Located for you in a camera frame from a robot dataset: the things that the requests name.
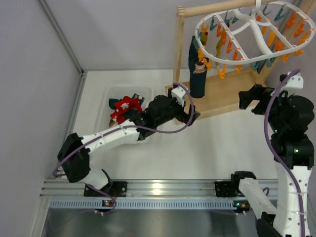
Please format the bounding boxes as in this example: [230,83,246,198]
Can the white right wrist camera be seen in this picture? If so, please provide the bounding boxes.
[280,73,304,96]

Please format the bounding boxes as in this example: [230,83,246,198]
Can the perforated white cable duct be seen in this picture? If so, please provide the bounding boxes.
[49,198,247,210]

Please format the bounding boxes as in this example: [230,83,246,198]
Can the brown patterned socks in bin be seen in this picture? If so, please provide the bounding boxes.
[109,119,118,128]

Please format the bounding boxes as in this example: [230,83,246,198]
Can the dark teal Santa sock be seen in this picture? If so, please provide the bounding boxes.
[188,36,207,98]

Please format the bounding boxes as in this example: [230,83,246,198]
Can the dark green sock in bin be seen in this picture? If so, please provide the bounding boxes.
[109,93,145,119]

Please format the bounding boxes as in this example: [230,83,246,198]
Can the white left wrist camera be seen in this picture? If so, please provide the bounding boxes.
[168,83,190,107]

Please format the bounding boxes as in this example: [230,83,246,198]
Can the clear plastic bin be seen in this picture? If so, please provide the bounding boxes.
[95,84,154,131]

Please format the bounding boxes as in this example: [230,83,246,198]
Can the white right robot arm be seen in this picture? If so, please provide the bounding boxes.
[231,84,315,237]

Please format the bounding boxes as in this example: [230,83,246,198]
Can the white oval clip hanger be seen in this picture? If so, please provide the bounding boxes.
[194,0,316,65]

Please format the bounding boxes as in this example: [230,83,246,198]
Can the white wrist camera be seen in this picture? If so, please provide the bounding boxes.
[168,83,190,107]
[280,73,304,96]

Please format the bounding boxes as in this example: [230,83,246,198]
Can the mustard yellow sock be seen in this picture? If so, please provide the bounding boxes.
[216,35,224,58]

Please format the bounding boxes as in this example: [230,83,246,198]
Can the wooden hanger rack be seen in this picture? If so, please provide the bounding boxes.
[164,0,316,125]

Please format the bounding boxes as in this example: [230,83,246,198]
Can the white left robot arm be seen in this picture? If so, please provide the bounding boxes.
[57,95,200,193]

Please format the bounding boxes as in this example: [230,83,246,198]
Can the red sock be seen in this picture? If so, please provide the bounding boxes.
[114,96,143,115]
[110,95,139,123]

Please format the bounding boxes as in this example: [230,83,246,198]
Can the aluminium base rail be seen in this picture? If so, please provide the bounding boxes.
[39,179,308,198]

